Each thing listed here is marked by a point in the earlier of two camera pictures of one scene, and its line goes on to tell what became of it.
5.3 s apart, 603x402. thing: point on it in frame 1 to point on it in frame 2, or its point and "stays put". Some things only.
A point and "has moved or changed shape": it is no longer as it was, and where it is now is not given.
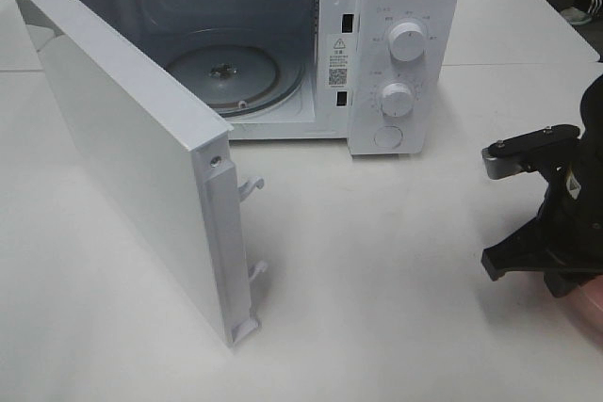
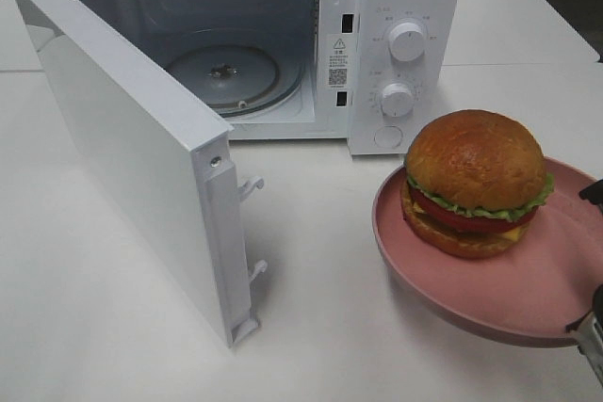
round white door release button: [388, 136] stays put
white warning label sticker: [338, 61] stays put
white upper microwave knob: [406, 41] stays put
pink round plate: [585, 304] has moved or changed shape
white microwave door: [177, 154] stays put
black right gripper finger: [531, 249] to [589, 331]
